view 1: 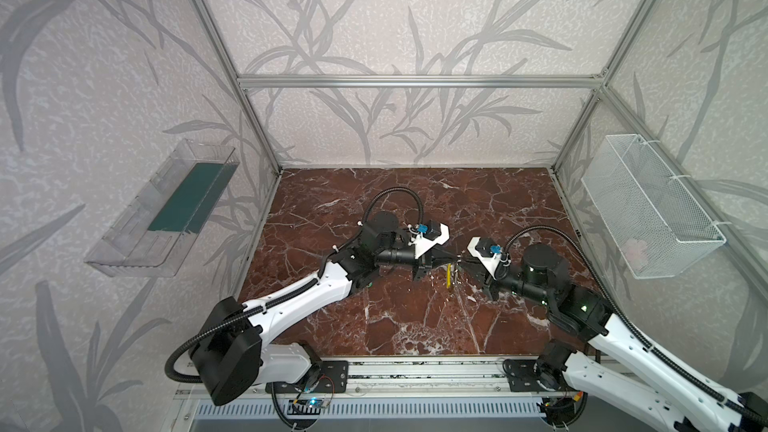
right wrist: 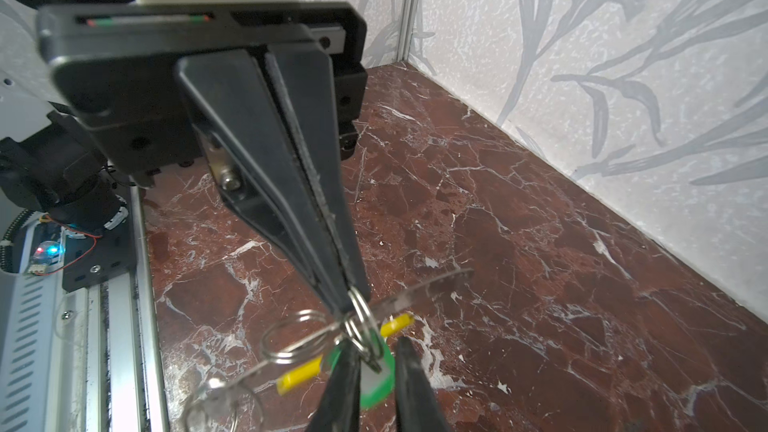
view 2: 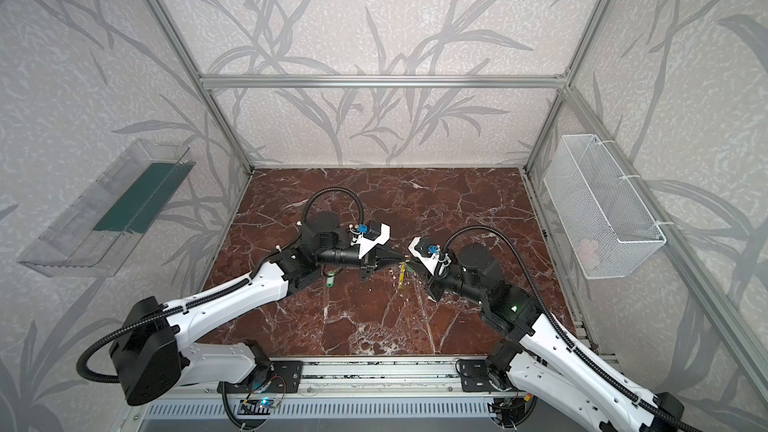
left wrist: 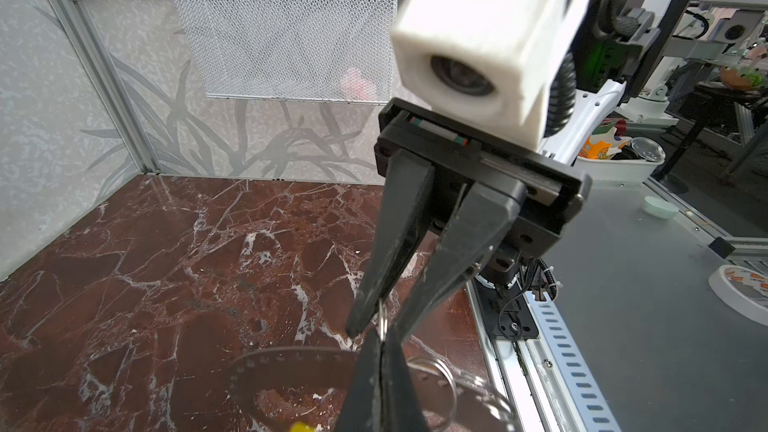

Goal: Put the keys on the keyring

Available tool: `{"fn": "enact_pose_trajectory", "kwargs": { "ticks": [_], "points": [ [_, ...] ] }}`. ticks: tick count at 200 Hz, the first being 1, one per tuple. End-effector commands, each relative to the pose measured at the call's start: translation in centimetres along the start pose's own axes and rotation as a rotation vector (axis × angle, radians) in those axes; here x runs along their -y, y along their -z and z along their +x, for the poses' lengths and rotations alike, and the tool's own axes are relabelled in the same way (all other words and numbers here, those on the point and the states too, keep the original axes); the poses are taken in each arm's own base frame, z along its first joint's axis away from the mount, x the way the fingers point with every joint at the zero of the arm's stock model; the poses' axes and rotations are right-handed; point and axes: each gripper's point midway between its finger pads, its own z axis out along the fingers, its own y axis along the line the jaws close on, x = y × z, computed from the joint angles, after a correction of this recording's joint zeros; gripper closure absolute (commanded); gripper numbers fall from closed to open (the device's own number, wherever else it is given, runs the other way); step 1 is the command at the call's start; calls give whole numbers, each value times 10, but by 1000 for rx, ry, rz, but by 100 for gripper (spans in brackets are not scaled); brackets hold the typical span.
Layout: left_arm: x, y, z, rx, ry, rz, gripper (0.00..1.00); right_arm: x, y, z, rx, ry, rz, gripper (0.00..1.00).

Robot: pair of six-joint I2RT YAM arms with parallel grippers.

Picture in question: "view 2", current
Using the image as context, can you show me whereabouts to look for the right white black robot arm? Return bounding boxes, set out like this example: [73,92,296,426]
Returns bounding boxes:
[409,237,693,431]

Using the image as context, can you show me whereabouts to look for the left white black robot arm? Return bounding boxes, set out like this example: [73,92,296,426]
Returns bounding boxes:
[75,187,407,406]

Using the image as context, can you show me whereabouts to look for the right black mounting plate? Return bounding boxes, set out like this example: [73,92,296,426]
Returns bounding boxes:
[455,359,506,393]

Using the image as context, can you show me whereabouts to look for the black mounting plate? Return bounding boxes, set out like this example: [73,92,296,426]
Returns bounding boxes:
[217,360,304,394]
[455,359,506,393]

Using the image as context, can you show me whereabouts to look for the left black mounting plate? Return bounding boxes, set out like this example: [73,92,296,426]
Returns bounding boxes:
[217,360,304,394]

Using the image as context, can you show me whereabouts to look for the pink object in basket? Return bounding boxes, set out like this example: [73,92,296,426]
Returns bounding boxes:
[576,239,601,271]

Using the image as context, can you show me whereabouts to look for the green led circuit board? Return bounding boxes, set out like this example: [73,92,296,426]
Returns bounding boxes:
[238,397,281,416]

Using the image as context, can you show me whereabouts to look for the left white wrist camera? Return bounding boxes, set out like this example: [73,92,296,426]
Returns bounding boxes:
[352,220,391,259]

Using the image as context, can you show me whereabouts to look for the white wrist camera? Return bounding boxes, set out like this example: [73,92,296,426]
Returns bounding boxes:
[352,220,391,259]
[408,236,451,278]

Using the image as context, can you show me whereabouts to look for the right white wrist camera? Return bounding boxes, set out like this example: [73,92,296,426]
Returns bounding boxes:
[408,236,451,278]

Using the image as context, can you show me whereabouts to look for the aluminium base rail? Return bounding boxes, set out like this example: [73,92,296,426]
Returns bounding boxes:
[165,356,519,398]

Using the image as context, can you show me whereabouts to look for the white wire mesh basket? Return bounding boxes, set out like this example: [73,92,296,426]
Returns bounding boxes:
[544,134,666,280]

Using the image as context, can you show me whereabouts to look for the aluminium frame crossbar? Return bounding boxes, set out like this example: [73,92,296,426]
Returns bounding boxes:
[199,74,566,89]

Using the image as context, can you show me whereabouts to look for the slotted grey cable duct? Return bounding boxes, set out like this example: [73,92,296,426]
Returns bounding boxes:
[145,397,493,420]

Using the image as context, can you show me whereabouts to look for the clear plastic wall tray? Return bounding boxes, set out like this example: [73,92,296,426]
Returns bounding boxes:
[18,139,196,278]

